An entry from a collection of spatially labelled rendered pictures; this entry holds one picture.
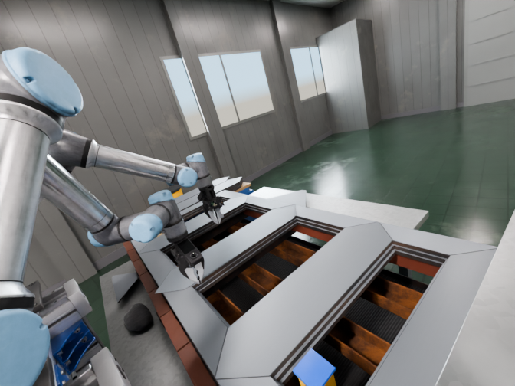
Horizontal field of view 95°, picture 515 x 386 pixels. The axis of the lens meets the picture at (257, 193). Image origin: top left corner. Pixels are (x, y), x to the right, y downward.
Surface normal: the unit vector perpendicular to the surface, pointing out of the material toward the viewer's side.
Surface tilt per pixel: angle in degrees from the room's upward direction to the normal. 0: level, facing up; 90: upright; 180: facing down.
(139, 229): 90
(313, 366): 0
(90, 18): 90
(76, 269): 90
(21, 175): 84
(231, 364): 0
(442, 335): 0
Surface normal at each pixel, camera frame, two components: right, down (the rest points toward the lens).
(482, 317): -0.27, -0.90
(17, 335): 0.97, -0.11
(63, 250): 0.70, 0.05
